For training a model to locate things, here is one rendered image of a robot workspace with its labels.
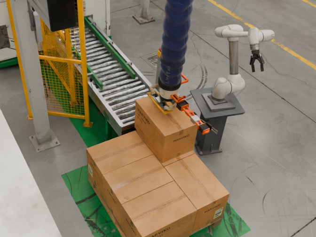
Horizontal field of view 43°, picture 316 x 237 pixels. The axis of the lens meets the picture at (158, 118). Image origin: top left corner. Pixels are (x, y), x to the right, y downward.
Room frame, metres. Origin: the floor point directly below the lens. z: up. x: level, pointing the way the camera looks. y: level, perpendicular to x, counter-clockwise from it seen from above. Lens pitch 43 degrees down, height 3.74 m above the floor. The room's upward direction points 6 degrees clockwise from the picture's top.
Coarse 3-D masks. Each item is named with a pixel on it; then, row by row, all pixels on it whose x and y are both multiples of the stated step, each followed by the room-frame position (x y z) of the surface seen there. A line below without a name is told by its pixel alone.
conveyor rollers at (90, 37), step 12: (72, 36) 4.94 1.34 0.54; (96, 48) 4.69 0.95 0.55; (108, 60) 4.47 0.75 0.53; (96, 72) 4.17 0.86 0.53; (108, 72) 4.18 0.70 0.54; (120, 72) 4.20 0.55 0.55; (96, 84) 3.91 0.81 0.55; (108, 84) 3.98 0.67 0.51; (120, 84) 3.98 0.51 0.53; (132, 84) 3.98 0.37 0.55; (108, 96) 3.70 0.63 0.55; (132, 96) 3.77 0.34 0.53; (144, 96) 3.77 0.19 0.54; (120, 108) 3.51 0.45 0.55; (132, 108) 3.56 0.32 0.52
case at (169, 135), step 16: (144, 112) 3.07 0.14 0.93; (160, 112) 3.07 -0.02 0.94; (176, 112) 3.10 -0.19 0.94; (144, 128) 3.05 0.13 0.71; (160, 128) 2.84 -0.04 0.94; (176, 128) 2.86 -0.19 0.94; (192, 128) 2.93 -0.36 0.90; (160, 144) 2.79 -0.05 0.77; (176, 144) 2.83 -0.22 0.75; (192, 144) 2.95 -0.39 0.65; (160, 160) 2.76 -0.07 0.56
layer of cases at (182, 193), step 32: (96, 160) 2.68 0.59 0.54; (128, 160) 2.73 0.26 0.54; (192, 160) 2.82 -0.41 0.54; (128, 192) 2.33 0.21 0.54; (160, 192) 2.36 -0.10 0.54; (192, 192) 2.40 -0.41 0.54; (224, 192) 2.44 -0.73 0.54; (128, 224) 2.06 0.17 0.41; (160, 224) 2.01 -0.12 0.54; (192, 224) 2.20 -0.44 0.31
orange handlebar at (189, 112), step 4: (184, 76) 3.34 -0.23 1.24; (184, 80) 3.26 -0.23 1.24; (188, 80) 3.29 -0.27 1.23; (172, 96) 3.00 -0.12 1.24; (176, 96) 3.00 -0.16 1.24; (176, 100) 2.94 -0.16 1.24; (180, 100) 2.95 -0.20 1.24; (184, 108) 2.84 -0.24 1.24; (188, 108) 2.85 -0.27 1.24; (188, 112) 2.78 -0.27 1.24; (192, 112) 2.79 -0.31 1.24; (200, 120) 2.70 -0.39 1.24; (196, 124) 2.65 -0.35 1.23; (204, 132) 2.56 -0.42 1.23; (208, 132) 2.56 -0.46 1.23
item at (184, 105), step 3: (183, 99) 2.95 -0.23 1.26; (177, 102) 2.90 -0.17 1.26; (180, 102) 2.91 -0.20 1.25; (183, 102) 2.92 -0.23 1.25; (186, 102) 2.92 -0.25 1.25; (177, 105) 2.89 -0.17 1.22; (180, 105) 2.87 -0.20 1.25; (183, 105) 2.87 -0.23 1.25; (186, 105) 2.87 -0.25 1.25; (180, 108) 2.85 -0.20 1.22
